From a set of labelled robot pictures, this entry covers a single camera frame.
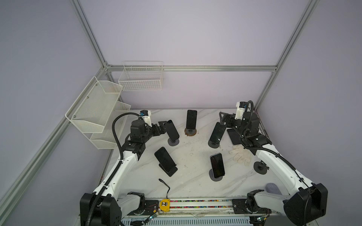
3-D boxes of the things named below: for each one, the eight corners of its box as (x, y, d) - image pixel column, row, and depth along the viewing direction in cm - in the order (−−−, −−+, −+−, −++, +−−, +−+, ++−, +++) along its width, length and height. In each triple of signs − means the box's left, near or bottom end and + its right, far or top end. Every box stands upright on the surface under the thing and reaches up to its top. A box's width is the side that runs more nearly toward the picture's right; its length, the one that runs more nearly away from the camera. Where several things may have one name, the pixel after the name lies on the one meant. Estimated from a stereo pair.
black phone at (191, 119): (186, 132, 107) (186, 117, 93) (187, 124, 112) (187, 109, 98) (195, 133, 106) (196, 118, 93) (195, 125, 111) (197, 110, 98)
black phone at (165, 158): (158, 164, 91) (153, 152, 79) (165, 158, 94) (162, 146, 82) (167, 175, 87) (164, 164, 74) (175, 167, 90) (173, 156, 77)
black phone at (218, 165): (212, 181, 85) (217, 171, 72) (206, 167, 90) (210, 155, 77) (222, 177, 86) (228, 167, 73) (216, 164, 91) (220, 152, 79)
